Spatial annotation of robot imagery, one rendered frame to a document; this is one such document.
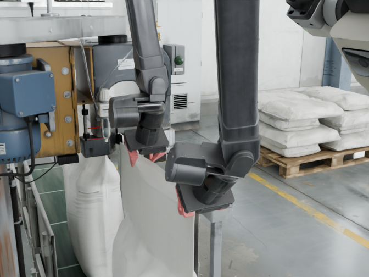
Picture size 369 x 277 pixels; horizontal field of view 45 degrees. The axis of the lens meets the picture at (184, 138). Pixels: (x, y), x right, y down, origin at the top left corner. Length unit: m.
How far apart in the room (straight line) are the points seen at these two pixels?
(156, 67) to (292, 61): 5.86
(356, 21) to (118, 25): 0.66
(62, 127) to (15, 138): 0.25
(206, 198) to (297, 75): 6.15
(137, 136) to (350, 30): 0.54
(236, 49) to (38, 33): 0.61
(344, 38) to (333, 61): 6.14
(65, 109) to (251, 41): 0.82
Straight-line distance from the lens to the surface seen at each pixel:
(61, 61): 1.30
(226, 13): 0.57
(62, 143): 1.34
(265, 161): 4.26
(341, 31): 1.09
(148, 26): 1.00
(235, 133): 0.68
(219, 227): 1.51
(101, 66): 1.32
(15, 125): 1.11
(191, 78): 5.28
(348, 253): 2.99
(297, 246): 2.97
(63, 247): 2.18
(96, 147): 1.36
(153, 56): 1.00
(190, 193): 0.84
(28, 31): 1.08
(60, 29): 1.16
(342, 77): 6.98
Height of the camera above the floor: 1.45
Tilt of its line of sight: 17 degrees down
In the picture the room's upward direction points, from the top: straight up
